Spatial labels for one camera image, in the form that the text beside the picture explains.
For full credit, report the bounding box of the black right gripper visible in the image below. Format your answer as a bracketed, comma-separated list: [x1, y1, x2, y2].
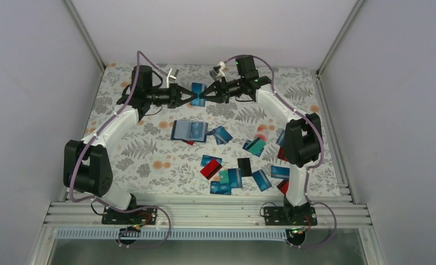
[199, 76, 244, 104]

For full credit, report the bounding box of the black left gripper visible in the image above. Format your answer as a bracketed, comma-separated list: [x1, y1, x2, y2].
[146, 83, 197, 108]

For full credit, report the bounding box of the blue denim card holder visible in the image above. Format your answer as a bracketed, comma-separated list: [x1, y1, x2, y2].
[171, 120, 208, 142]

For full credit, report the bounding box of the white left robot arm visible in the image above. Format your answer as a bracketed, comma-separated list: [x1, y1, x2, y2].
[63, 65, 198, 224]

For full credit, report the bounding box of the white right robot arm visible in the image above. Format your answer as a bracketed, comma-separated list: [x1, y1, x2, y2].
[200, 55, 325, 225]

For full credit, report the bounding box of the blue card with silver stripe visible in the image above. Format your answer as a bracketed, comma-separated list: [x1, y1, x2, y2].
[213, 126, 233, 145]

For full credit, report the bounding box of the teal green card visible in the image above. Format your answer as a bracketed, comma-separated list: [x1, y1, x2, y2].
[247, 137, 266, 155]

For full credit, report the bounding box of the red card centre pile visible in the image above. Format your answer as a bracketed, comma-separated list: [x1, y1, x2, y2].
[200, 160, 222, 180]

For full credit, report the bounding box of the blue card under teal card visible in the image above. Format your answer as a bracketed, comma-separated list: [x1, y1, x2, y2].
[243, 137, 266, 157]

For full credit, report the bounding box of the teal card in pile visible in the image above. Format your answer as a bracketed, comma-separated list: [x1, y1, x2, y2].
[219, 170, 230, 184]

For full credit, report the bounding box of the blue striped card pile centre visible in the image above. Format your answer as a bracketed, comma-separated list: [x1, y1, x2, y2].
[227, 168, 243, 189]

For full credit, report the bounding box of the red card lower right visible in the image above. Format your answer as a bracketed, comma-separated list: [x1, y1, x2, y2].
[277, 179, 289, 195]

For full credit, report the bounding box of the floral patterned table mat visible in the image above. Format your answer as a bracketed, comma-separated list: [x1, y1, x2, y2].
[85, 63, 348, 200]

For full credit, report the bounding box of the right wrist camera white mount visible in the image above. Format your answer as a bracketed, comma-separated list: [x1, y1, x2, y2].
[209, 61, 226, 82]

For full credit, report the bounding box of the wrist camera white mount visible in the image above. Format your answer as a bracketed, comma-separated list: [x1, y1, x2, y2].
[209, 61, 226, 82]
[166, 68, 179, 88]

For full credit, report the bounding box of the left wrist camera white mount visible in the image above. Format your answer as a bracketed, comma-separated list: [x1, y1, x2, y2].
[166, 68, 179, 88]

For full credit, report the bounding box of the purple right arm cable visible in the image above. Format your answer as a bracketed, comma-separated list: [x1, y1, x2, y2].
[223, 55, 339, 250]

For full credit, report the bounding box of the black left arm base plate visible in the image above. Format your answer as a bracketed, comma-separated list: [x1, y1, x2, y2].
[99, 208, 157, 225]

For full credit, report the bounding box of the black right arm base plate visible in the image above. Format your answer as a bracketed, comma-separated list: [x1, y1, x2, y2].
[263, 204, 318, 226]

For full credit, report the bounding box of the grey slotted cable duct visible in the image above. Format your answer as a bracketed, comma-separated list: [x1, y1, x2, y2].
[55, 227, 290, 241]

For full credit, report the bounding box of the aluminium rail frame front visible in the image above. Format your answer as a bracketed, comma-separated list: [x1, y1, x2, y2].
[44, 194, 372, 229]

